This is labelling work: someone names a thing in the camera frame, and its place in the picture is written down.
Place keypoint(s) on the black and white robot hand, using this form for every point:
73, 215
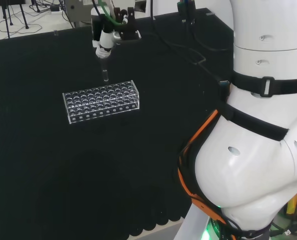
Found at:
105, 40

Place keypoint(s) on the clear glass test tube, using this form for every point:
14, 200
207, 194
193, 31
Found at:
104, 72

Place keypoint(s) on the clear acrylic test tube rack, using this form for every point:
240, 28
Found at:
88, 110

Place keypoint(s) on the grey metal cabinet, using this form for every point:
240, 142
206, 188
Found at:
74, 10

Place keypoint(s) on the small clear cloth clip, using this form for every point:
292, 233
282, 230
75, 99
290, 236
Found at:
55, 33

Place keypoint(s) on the black power adapter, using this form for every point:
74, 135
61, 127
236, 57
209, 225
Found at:
55, 9

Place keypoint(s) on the black tripod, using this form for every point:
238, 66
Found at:
23, 15

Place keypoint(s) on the black bench cloth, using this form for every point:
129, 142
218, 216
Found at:
63, 175

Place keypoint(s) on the yellow stop button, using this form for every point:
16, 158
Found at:
293, 202

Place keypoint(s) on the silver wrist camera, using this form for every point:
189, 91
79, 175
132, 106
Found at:
117, 36

